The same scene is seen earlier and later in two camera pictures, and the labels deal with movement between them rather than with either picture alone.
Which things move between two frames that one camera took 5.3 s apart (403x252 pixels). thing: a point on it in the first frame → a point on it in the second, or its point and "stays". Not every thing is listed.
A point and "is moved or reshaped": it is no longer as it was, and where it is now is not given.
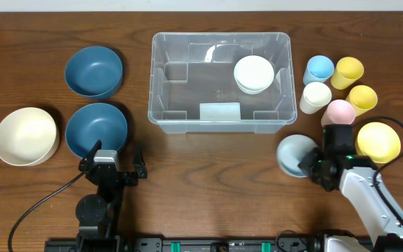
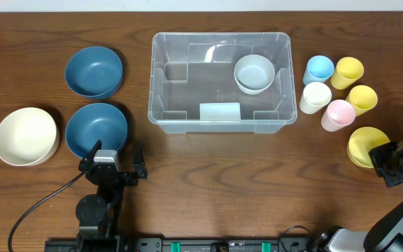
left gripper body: (118, 176) stays
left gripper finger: (138, 163) stays
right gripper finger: (311, 162) → (382, 158)
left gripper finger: (86, 162) stays
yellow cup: (348, 71) stays
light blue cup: (319, 69) stays
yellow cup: (362, 98) stays
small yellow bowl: (380, 141) is moved or reshaped
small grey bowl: (292, 151) → (255, 72)
